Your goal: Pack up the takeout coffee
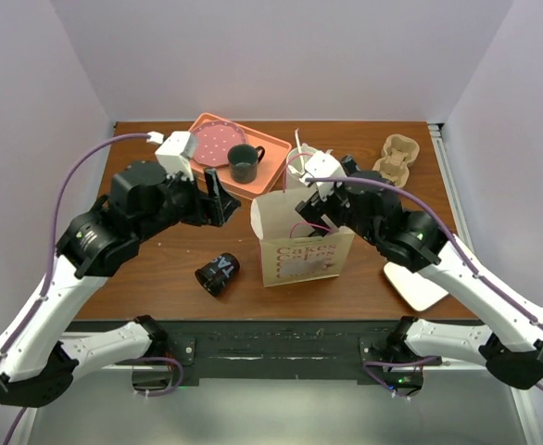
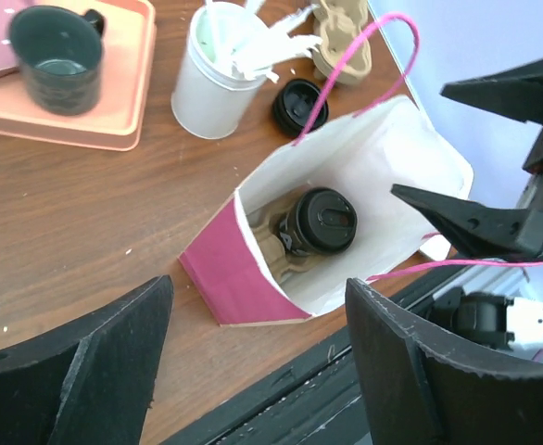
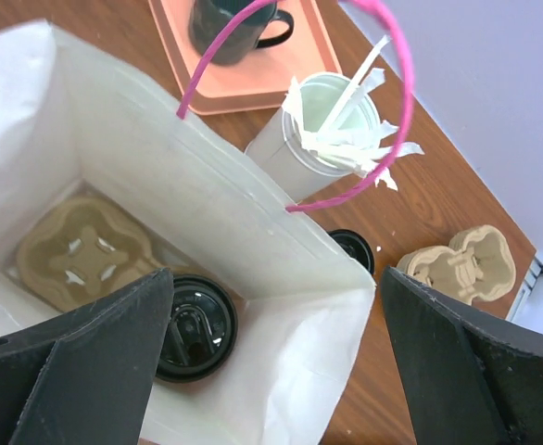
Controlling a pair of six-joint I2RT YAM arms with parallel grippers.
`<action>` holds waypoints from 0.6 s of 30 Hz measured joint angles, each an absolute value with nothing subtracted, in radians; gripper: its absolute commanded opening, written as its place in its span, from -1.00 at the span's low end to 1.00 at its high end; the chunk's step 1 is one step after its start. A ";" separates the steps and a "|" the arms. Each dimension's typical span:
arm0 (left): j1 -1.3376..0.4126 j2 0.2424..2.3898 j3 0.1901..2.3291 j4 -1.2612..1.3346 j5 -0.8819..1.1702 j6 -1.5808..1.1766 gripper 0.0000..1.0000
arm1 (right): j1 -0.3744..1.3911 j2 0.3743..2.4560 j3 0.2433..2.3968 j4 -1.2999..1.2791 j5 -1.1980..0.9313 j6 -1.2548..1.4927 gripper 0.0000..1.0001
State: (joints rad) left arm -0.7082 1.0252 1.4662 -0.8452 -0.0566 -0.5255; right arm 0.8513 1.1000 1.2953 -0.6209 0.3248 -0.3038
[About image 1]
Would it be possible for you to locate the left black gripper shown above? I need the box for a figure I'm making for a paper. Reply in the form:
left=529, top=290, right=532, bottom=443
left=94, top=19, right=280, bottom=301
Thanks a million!
left=136, top=163, right=242, bottom=242

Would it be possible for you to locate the black plastic cup stack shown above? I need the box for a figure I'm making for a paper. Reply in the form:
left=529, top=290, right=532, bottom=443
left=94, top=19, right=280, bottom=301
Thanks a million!
left=195, top=252, right=240, bottom=298

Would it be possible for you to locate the cream and pink paper bag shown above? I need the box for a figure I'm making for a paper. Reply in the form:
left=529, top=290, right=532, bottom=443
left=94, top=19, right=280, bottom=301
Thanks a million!
left=250, top=167, right=354, bottom=287

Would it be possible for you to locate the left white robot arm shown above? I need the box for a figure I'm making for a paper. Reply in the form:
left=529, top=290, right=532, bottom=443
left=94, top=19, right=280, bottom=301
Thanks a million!
left=0, top=161, right=241, bottom=408

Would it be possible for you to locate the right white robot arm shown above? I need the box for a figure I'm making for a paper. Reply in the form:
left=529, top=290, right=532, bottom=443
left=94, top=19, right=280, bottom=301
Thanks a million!
left=296, top=152, right=543, bottom=390

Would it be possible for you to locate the dark green mug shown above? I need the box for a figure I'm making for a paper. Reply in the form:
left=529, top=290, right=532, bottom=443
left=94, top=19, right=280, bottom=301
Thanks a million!
left=227, top=144, right=266, bottom=184

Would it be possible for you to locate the pink polka dot plate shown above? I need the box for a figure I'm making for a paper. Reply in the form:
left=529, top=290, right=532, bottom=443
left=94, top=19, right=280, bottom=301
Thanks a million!
left=191, top=120, right=246, bottom=168

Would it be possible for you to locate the brown cardboard cup carrier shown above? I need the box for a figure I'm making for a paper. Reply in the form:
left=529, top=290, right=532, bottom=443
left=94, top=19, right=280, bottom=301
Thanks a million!
left=373, top=134, right=420, bottom=188

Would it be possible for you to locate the white cylindrical container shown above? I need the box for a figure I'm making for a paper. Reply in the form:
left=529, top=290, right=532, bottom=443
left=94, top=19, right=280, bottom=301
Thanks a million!
left=283, top=145, right=318, bottom=190

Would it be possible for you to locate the white wrapped straw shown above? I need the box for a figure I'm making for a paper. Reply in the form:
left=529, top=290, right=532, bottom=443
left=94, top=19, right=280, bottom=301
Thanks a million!
left=295, top=128, right=307, bottom=153

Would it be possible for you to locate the white square plate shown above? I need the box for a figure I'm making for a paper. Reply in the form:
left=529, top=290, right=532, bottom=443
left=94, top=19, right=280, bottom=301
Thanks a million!
left=383, top=262, right=448, bottom=312

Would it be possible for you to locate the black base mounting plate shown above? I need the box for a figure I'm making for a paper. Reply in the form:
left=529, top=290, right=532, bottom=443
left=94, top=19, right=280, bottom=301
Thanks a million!
left=113, top=319, right=439, bottom=388

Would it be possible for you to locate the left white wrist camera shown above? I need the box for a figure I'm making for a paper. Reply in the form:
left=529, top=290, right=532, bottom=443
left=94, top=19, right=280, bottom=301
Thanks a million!
left=147, top=131, right=197, bottom=181

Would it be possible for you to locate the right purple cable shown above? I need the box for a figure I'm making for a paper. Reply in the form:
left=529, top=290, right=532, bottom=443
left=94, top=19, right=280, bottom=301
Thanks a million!
left=303, top=174, right=543, bottom=402

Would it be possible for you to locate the purple cable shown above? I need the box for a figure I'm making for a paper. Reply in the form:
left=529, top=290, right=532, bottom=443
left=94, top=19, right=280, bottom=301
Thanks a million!
left=303, top=174, right=543, bottom=402
left=0, top=133, right=164, bottom=445

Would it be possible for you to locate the aluminium frame rail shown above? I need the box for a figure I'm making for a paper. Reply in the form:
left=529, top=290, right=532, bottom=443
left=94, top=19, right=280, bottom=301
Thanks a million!
left=427, top=122, right=464, bottom=232

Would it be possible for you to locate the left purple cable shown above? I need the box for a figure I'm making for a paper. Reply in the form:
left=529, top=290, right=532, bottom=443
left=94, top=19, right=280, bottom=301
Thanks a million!
left=0, top=133, right=164, bottom=445

